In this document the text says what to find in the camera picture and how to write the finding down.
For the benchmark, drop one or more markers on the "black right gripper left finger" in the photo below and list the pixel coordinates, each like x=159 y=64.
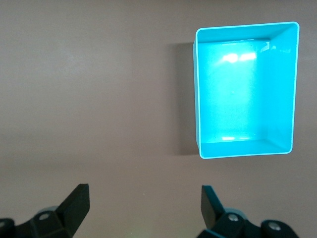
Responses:
x=71 y=210

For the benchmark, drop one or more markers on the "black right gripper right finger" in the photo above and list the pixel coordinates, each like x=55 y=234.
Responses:
x=210 y=208

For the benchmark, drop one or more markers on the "teal plastic bin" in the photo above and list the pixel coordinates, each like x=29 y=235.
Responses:
x=235 y=99

